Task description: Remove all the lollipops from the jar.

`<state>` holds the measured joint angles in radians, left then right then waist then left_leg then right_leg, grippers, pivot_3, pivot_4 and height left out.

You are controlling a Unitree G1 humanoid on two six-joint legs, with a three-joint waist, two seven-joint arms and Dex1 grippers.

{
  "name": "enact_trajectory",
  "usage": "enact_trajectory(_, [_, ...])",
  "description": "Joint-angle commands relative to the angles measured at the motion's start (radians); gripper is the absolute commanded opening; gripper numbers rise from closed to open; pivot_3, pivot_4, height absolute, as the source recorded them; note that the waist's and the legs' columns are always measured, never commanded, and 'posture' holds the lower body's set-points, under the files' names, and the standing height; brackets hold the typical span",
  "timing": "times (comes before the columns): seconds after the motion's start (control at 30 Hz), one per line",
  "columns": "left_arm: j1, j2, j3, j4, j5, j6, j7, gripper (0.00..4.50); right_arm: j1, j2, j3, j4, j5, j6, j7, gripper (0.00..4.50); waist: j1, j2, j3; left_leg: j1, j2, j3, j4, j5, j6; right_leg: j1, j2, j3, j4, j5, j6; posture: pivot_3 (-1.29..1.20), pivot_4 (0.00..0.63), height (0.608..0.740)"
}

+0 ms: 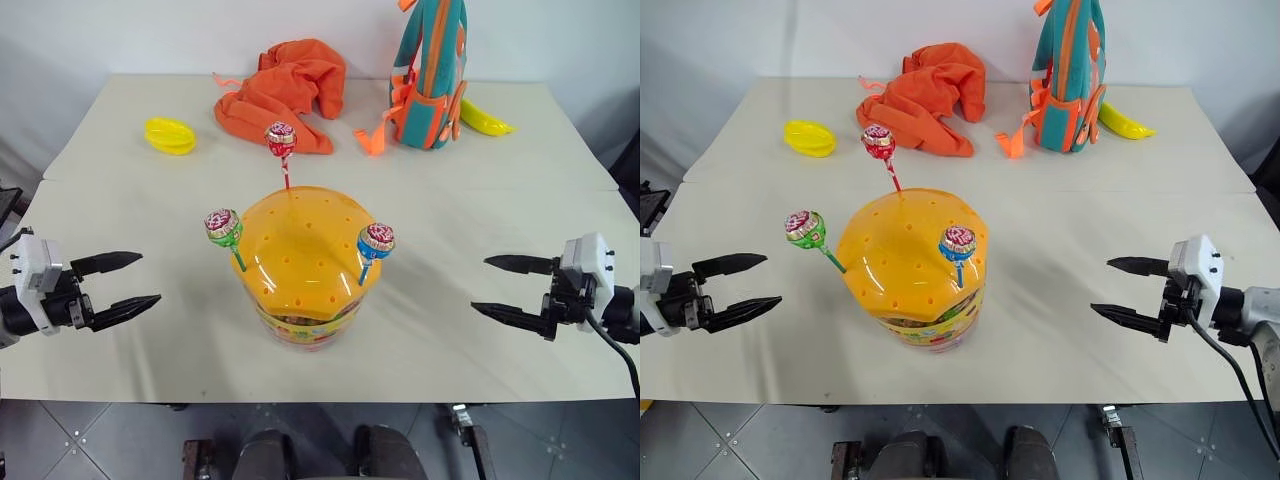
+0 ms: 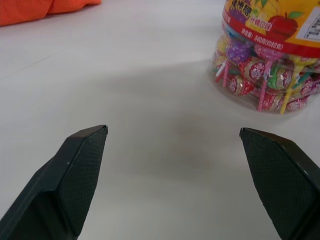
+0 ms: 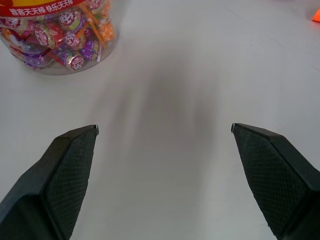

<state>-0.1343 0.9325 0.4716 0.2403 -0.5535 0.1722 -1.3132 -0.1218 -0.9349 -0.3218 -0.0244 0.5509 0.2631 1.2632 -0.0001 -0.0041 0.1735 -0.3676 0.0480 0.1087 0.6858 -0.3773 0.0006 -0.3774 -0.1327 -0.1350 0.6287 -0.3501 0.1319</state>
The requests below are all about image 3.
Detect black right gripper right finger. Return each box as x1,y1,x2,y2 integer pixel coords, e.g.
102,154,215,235
230,122,320,240

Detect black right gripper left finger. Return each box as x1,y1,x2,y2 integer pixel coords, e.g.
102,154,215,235
0,124,100,240

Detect clear jar of candies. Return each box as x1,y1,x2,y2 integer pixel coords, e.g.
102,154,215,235
0,0,121,76

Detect orange object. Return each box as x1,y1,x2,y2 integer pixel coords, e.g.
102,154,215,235
311,6,320,24

